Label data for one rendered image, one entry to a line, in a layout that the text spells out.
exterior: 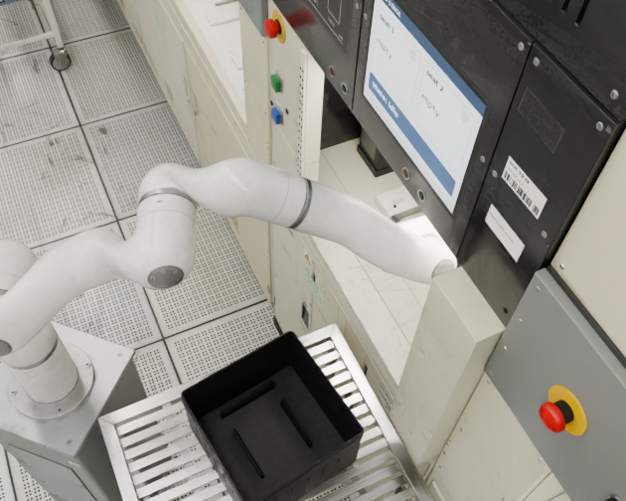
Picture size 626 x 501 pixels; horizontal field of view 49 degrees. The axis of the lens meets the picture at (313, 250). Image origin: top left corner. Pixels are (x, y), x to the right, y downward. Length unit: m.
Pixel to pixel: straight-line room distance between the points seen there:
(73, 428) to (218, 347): 0.99
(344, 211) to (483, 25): 0.44
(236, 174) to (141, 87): 2.43
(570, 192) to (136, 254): 0.66
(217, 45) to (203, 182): 1.24
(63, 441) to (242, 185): 0.82
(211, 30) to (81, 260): 1.28
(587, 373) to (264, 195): 0.53
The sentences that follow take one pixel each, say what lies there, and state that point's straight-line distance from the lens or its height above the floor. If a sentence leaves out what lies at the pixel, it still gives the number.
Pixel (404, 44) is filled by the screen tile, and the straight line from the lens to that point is 1.02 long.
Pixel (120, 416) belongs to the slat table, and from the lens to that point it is 1.65.
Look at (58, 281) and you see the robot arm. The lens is 1.28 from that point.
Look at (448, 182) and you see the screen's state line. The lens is 1.01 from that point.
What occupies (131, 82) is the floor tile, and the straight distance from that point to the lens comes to 3.52.
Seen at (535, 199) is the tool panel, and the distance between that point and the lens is 0.86.
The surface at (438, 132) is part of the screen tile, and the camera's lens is 1.00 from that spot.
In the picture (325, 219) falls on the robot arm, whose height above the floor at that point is 1.36.
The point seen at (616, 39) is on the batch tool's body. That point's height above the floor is 1.87.
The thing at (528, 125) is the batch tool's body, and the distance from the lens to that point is 0.83.
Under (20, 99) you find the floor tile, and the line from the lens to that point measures 3.57.
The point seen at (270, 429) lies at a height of 0.77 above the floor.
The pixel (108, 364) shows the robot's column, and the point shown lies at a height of 0.76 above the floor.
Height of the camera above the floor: 2.25
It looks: 54 degrees down
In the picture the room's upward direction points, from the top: 3 degrees clockwise
